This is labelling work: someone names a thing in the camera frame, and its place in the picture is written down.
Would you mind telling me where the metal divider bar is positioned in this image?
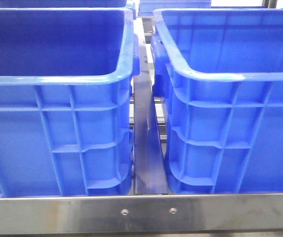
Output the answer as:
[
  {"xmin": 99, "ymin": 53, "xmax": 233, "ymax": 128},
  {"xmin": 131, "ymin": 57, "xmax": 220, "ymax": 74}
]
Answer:
[{"xmin": 133, "ymin": 39, "xmax": 169, "ymax": 196}]

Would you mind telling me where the right blue plastic bin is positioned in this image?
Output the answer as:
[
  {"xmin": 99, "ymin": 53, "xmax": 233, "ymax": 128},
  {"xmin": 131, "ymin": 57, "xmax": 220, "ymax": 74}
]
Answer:
[{"xmin": 151, "ymin": 8, "xmax": 283, "ymax": 194}]

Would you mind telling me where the blue plastic bin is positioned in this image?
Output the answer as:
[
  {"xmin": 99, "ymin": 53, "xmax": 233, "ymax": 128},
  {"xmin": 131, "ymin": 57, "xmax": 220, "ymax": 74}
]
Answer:
[
  {"xmin": 151, "ymin": 8, "xmax": 283, "ymax": 194},
  {"xmin": 0, "ymin": 8, "xmax": 140, "ymax": 198}
]

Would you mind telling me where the left blue plastic bin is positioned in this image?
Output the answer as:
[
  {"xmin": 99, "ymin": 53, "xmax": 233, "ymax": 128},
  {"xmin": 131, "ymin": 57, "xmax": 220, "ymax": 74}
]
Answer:
[{"xmin": 0, "ymin": 8, "xmax": 140, "ymax": 198}]

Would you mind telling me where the far blue crate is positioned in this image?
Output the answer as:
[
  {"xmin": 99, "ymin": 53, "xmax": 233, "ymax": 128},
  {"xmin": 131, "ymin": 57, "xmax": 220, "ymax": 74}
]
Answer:
[{"xmin": 138, "ymin": 0, "xmax": 212, "ymax": 16}]

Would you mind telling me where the far left blue bin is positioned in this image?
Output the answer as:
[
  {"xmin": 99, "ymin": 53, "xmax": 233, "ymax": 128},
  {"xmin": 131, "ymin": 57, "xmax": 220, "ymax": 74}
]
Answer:
[{"xmin": 0, "ymin": 0, "xmax": 128, "ymax": 8}]

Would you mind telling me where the stainless steel front rail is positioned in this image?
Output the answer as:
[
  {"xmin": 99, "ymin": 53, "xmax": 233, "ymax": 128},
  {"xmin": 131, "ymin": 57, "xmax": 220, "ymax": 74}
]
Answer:
[{"xmin": 0, "ymin": 194, "xmax": 283, "ymax": 235}]

